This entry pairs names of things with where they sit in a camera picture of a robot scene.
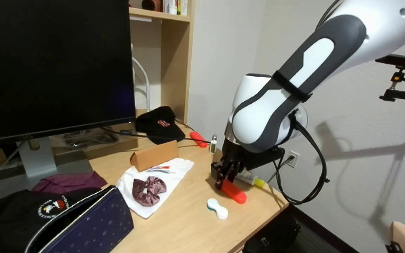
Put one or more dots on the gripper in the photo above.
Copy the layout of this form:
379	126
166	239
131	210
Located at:
232	151

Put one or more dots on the red oblong case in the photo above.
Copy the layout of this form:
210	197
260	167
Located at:
199	140
236	194

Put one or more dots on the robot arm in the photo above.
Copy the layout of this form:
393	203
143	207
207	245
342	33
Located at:
350	38

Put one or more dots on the brown round object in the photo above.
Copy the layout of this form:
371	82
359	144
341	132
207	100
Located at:
151	5

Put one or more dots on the white tube with yellow cap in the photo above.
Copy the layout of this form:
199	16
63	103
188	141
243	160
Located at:
250	178

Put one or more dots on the small silver spray bottle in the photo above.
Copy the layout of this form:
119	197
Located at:
213	144

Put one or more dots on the white and teal lens case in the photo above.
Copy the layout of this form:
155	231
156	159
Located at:
217	209

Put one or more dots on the white cloth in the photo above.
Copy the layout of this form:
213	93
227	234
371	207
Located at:
178	168

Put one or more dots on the small toothpaste tube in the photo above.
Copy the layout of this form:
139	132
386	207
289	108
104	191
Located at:
160	169

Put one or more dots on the tan triangular glasses case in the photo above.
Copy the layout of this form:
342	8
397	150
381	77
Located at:
155	156

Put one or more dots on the black bag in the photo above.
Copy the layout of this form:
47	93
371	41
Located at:
276	233

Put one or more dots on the mauve velvet scrunchie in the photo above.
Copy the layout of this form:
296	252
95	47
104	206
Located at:
149	191

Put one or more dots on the black cap with red logo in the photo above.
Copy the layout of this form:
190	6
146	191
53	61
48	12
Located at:
158	124

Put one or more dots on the wooden shelf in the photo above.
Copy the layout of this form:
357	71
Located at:
174	63

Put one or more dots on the white curved lamp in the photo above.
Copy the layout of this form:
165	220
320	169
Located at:
145	75

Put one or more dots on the navy star pouch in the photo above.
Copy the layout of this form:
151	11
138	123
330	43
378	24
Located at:
93	225

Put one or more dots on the purple cloth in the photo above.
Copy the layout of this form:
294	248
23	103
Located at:
69	181

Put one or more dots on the row of bottles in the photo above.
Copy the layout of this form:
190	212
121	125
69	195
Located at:
175	6

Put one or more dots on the black monitor on silver stand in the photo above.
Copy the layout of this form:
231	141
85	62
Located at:
47	63

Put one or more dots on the black cap with round emblem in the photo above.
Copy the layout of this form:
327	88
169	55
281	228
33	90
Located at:
9	221

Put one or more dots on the wall socket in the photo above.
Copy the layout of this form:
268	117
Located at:
293	159

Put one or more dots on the camera on mount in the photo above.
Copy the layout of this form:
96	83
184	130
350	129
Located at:
403	61

